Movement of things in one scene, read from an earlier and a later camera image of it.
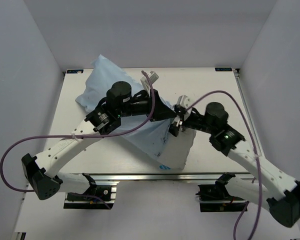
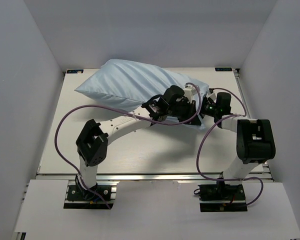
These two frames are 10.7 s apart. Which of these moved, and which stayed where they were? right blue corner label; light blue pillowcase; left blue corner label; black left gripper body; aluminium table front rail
Moved: light blue pillowcase; black left gripper body
Stayed: aluminium table front rail; left blue corner label; right blue corner label
